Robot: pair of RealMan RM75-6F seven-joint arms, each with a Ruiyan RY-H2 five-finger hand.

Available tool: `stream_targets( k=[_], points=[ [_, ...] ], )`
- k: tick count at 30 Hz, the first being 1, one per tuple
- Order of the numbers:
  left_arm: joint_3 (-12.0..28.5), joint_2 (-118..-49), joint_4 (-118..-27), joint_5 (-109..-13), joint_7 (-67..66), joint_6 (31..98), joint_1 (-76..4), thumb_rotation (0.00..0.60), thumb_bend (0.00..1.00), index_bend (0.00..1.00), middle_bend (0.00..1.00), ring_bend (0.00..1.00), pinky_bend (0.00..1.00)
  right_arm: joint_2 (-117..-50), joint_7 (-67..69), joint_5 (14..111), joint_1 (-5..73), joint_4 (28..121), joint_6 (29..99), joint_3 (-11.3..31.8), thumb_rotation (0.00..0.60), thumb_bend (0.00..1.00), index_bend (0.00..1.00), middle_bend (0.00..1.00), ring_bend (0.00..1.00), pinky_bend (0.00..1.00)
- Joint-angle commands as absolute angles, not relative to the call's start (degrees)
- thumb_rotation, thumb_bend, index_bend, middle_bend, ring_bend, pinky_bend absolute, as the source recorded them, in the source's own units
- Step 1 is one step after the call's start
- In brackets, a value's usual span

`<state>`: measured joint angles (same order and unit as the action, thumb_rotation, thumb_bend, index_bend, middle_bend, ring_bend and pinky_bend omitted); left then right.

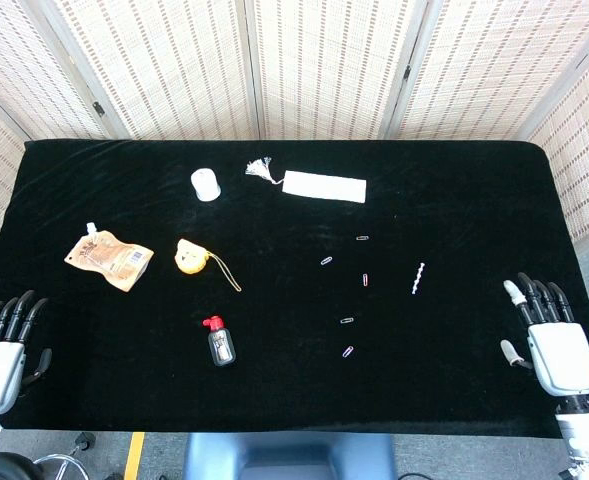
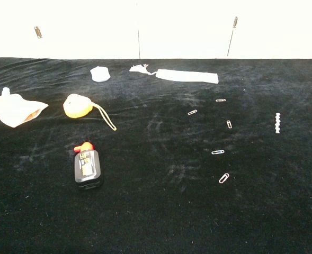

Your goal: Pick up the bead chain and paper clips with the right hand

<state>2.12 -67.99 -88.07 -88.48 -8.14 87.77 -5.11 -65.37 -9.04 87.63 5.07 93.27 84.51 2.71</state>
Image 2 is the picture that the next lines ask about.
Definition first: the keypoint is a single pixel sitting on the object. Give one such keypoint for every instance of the paperclip top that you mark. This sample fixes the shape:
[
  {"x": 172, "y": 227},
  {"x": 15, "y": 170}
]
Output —
[{"x": 220, "y": 100}]

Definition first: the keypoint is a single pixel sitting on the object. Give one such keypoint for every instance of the paperclip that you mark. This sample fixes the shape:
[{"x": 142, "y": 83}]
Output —
[
  {"x": 192, "y": 112},
  {"x": 229, "y": 124},
  {"x": 220, "y": 100},
  {"x": 217, "y": 152},
  {"x": 223, "y": 178}
]

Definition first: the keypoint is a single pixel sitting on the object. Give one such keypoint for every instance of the white bead strip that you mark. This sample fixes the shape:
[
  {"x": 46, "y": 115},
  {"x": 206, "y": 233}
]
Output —
[{"x": 277, "y": 123}]

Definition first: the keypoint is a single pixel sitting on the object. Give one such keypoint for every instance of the white bookmark with tassel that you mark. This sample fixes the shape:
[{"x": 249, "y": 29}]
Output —
[{"x": 187, "y": 76}]

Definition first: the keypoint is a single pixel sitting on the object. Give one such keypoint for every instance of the black velvet tablecloth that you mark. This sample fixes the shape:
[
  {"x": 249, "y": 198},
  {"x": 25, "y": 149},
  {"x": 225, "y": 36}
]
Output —
[{"x": 155, "y": 198}]

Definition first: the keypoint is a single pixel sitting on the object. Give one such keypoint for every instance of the paperclip bottom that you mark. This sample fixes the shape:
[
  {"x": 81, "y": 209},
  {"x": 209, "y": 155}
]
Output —
[{"x": 223, "y": 178}]

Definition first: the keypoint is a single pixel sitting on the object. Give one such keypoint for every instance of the white spouted refill pouch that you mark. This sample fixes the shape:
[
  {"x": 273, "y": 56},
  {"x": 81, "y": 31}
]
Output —
[{"x": 11, "y": 108}]

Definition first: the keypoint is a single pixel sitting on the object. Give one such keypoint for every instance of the black bottle with red cap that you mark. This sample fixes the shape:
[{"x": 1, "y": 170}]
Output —
[{"x": 88, "y": 166}]

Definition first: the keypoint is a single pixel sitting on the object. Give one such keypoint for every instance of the small metal wall hinge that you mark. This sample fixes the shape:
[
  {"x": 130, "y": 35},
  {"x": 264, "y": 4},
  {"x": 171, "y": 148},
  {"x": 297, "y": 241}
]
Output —
[{"x": 38, "y": 32}]

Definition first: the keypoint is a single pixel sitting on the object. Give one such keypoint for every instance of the metal hinge with thin rod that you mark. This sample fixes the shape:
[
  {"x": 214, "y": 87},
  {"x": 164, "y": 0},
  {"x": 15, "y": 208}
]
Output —
[{"x": 233, "y": 31}]

